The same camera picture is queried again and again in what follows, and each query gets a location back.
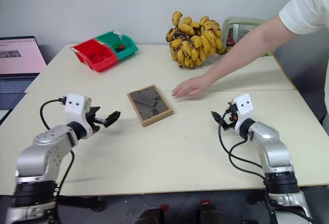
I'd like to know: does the dark rounded shape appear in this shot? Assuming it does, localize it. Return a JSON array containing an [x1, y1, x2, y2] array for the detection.
[[197, 202, 227, 224], [135, 208, 165, 224]]

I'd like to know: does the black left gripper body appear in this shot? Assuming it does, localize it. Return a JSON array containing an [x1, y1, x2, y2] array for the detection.
[[86, 107, 107, 134]]

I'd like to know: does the dark small parts pile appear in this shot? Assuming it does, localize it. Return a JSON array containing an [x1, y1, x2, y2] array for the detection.
[[113, 42, 129, 53]]

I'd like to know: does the red plastic parts bin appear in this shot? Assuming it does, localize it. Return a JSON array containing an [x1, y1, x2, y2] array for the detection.
[[69, 38, 120, 74]]

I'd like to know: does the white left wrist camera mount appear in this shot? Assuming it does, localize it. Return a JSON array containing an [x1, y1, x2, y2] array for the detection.
[[63, 92, 94, 139]]

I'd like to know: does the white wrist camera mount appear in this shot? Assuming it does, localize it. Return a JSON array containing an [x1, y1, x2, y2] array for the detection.
[[230, 92, 255, 135], [63, 92, 94, 139]]

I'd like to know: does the person's bare hand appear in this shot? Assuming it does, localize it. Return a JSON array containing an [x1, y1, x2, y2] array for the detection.
[[171, 77, 211, 101]]

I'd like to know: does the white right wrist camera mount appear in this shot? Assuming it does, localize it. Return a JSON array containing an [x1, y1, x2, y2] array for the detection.
[[230, 92, 255, 135]]

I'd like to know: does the grey laptop with pink screen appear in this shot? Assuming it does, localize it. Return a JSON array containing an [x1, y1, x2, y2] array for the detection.
[[0, 35, 48, 111]]

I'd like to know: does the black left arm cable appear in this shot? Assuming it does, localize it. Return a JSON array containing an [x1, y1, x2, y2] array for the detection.
[[39, 97, 76, 199]]

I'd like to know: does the yellow banana bunch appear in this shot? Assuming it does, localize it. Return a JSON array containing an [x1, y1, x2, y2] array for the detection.
[[165, 10, 228, 69]]

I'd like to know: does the white t-shirt sleeve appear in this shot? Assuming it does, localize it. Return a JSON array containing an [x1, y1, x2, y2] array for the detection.
[[278, 0, 329, 35]]

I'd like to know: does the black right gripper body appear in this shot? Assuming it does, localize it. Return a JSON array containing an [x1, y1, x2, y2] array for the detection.
[[222, 102, 239, 130]]

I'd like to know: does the grey-green clear storage box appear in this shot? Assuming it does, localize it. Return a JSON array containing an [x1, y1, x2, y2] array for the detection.
[[222, 16, 275, 57]]

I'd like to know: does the black table base bar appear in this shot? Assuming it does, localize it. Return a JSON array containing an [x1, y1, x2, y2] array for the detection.
[[57, 195, 106, 211]]

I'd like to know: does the wooden picture frame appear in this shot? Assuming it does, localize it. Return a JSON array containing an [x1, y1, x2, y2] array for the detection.
[[126, 84, 174, 128]]

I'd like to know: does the green plastic parts bin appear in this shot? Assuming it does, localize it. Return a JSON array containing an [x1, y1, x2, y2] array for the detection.
[[94, 29, 140, 62]]

